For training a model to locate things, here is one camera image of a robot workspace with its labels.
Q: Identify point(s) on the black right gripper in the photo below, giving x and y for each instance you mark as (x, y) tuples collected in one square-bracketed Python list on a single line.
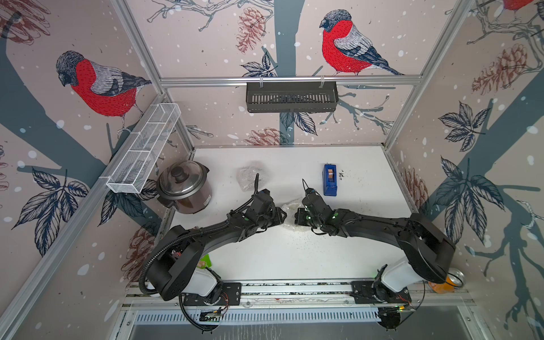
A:
[(299, 217)]

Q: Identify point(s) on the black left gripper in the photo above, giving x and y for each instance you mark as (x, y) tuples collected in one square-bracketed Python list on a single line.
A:
[(278, 216)]

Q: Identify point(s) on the bubble wrap sheet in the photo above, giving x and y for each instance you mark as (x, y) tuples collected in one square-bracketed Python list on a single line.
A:
[(246, 176), (290, 222)]

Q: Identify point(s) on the blue tape dispenser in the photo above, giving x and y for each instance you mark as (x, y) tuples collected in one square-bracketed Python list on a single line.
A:
[(330, 180)]

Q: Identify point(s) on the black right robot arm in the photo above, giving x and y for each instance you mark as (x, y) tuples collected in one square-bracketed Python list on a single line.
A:
[(428, 251)]

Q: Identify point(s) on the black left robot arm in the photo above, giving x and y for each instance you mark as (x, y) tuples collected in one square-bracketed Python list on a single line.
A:
[(169, 268)]

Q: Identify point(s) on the green snack packet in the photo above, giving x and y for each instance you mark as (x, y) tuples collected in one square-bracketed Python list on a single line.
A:
[(205, 262)]

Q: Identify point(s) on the steel rice cooker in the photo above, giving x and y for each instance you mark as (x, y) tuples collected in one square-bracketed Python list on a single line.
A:
[(184, 186)]

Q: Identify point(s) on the small circuit board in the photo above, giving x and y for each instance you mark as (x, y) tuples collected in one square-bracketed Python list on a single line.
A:
[(210, 316)]

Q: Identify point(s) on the orange soda can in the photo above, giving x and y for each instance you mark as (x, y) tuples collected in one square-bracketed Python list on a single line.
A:
[(455, 280)]

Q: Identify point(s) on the aluminium mounting rail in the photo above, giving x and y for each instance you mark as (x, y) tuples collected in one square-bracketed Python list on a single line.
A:
[(268, 294)]

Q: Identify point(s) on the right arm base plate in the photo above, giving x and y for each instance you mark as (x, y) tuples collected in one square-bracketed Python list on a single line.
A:
[(367, 292)]

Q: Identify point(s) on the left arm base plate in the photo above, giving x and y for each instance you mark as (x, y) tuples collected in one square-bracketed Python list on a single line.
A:
[(222, 295)]

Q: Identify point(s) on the black hanging wire basket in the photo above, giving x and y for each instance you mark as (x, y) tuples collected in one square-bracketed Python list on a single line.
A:
[(292, 97)]

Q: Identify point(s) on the white mesh wall shelf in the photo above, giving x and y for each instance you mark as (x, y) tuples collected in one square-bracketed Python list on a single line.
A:
[(137, 163)]

